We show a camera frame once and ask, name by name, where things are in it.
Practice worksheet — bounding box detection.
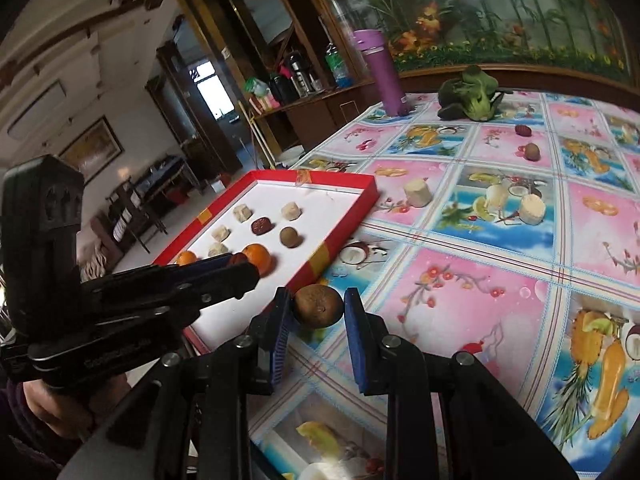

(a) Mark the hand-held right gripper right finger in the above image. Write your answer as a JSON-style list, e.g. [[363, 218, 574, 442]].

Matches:
[[344, 287, 581, 480]]

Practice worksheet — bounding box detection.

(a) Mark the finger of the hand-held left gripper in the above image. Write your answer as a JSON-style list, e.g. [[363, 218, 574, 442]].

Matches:
[[95, 261, 261, 333], [80, 254, 236, 297]]

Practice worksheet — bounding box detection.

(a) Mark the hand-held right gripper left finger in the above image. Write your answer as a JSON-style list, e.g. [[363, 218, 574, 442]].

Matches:
[[60, 286, 296, 480]]

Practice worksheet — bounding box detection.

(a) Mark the red cardboard tray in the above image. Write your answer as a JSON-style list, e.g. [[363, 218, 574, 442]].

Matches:
[[152, 170, 379, 356]]

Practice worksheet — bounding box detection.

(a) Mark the person's left forearm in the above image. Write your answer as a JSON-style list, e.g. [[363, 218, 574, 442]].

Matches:
[[0, 375, 71, 468]]

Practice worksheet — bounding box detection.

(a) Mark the person's left hand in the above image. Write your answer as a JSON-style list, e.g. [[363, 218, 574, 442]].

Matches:
[[22, 372, 133, 443]]

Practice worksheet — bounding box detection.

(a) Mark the wooden chair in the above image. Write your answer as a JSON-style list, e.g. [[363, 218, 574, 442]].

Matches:
[[105, 180, 168, 256]]

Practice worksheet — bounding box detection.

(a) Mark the cluttered side table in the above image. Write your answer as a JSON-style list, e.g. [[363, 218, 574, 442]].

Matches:
[[135, 155, 201, 201]]

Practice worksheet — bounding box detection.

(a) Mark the framed painting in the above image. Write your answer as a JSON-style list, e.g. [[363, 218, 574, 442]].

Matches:
[[59, 116, 125, 183]]

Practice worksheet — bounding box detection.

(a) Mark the broom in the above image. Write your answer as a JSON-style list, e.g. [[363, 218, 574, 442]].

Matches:
[[240, 102, 276, 171]]

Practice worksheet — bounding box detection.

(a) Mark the white bucket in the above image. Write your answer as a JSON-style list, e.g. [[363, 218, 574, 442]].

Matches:
[[277, 145, 306, 168]]

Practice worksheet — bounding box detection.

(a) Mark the green bag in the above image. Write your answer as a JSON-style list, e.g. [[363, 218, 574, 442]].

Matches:
[[245, 77, 271, 101]]

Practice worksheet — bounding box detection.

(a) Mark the dark flask red lid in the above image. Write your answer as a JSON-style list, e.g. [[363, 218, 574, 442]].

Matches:
[[270, 72, 296, 103]]

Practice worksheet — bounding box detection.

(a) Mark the black thermos flask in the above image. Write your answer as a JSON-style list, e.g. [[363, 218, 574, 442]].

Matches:
[[287, 50, 313, 96]]

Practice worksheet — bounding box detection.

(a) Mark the green label plastic bottle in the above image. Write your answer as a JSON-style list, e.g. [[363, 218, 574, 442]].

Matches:
[[325, 42, 351, 88]]

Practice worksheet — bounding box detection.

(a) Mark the purple water bottle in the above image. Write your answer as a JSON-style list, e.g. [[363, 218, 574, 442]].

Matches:
[[352, 30, 408, 117]]

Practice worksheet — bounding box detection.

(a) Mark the green leafy vegetable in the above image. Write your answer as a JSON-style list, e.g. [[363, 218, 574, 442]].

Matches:
[[437, 65, 506, 122]]

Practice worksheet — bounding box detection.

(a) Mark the floral glass screen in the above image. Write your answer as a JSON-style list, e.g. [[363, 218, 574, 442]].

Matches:
[[305, 0, 636, 83]]

